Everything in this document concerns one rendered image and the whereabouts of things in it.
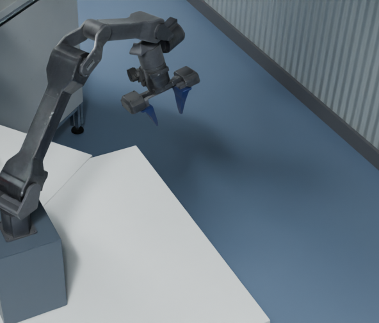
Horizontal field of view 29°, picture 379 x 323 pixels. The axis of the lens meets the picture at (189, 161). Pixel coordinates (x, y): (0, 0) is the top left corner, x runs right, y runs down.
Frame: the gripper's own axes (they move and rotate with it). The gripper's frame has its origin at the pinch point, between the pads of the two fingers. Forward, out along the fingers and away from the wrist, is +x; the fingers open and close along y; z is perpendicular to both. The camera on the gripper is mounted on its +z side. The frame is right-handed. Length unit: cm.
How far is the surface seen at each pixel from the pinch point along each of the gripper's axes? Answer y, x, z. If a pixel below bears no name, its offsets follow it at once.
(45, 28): -8, 26, 138
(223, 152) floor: -63, 110, 119
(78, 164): 20.2, 18.8, 24.0
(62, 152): 21.8, 17.3, 30.8
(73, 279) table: 37.7, 21.7, -14.2
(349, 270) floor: -67, 125, 33
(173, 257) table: 14.8, 27.2, -18.1
